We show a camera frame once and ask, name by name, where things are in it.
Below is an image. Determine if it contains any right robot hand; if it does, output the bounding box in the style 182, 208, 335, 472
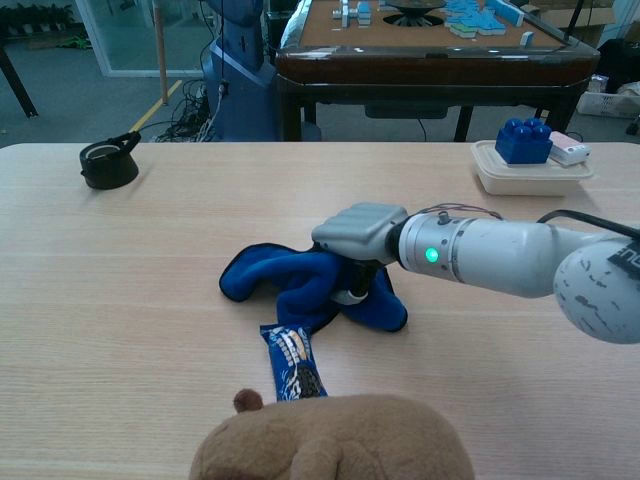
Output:
310, 202, 409, 305

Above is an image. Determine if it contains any blue cloth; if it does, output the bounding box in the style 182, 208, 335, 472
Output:
219, 242, 409, 334

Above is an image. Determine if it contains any blue cookie snack packet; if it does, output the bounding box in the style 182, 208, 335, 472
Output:
258, 322, 329, 403

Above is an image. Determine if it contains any beige plastic food container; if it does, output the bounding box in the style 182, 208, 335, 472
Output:
469, 139, 596, 196

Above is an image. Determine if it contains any dark brown mahjong table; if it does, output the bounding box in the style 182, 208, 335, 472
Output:
273, 0, 601, 144

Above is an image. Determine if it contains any blue machine base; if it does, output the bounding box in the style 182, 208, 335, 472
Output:
202, 0, 281, 143

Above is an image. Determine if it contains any blue toy building block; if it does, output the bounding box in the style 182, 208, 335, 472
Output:
494, 117, 554, 166

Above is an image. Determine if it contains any brown capybara plush toy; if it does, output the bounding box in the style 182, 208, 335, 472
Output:
188, 387, 476, 480

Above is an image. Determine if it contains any pink card box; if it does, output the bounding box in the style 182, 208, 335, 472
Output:
547, 130, 592, 167

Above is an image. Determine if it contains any mahjong tile pile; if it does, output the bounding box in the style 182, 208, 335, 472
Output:
444, 0, 526, 39

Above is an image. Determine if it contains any small black teapot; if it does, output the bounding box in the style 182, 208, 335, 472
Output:
79, 132, 142, 190

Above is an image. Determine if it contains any wooden pole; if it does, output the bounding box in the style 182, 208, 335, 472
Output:
153, 0, 169, 106

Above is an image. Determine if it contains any white plastic crate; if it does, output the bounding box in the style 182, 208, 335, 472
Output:
577, 89, 640, 119

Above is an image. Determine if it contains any black bag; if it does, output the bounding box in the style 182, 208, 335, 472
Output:
597, 38, 640, 94

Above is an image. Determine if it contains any cardboard box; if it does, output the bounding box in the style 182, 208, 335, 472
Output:
529, 0, 616, 31

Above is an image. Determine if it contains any white framed glass partition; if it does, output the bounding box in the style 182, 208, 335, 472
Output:
74, 0, 206, 79

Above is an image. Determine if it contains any black table leg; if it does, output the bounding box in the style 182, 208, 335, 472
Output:
0, 47, 39, 120

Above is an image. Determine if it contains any green potted plants row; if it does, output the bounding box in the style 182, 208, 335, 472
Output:
0, 4, 76, 36

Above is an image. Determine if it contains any black floor cable bundle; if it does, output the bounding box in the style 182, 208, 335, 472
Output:
149, 77, 221, 144

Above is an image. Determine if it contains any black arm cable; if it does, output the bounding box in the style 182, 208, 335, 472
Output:
537, 208, 637, 237

